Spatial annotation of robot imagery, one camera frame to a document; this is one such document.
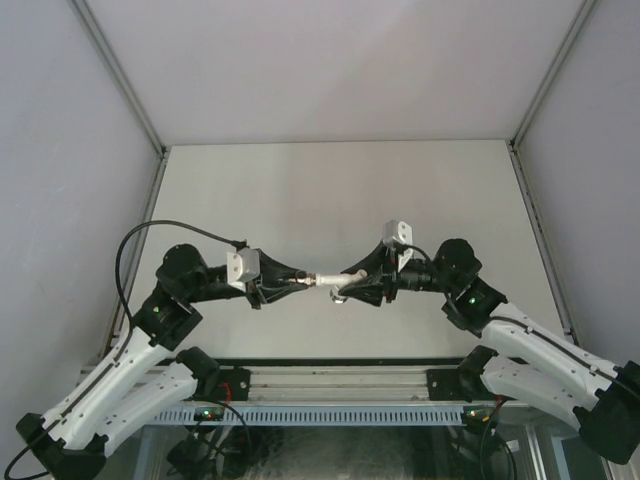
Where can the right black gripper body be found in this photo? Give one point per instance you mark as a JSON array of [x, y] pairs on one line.
[[391, 280]]

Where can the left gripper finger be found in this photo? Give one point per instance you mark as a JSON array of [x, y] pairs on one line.
[[271, 293], [272, 271]]

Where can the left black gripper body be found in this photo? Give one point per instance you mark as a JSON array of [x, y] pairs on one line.
[[252, 291]]

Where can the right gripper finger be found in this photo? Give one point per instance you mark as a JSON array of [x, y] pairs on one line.
[[371, 265], [368, 290]]

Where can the silver threaded pipe fitting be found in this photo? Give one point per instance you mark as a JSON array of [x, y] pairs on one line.
[[308, 279]]

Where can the white plastic water faucet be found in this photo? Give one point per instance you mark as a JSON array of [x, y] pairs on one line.
[[337, 282]]

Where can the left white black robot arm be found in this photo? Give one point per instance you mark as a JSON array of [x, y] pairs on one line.
[[74, 439]]

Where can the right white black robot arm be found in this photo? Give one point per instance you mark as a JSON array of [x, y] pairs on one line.
[[516, 358]]

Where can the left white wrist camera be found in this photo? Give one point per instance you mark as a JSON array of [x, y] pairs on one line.
[[242, 267]]

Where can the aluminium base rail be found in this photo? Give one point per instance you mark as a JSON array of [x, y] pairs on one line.
[[330, 385]]

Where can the grey slotted cable duct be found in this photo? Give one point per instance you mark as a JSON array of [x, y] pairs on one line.
[[323, 416]]

